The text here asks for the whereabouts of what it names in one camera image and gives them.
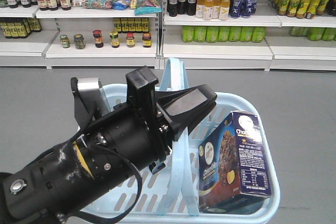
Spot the light blue plastic basket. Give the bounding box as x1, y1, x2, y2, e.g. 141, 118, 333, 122
80, 57, 281, 224

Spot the blue Chocofello cookie box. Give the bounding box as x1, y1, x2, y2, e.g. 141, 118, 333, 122
198, 111, 272, 214

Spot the white supermarket shelf unit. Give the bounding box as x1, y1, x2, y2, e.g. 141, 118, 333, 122
1, 0, 335, 71

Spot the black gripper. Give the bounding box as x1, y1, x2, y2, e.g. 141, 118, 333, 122
70, 66, 217, 174

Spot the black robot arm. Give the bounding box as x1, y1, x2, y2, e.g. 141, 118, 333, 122
1, 66, 217, 223

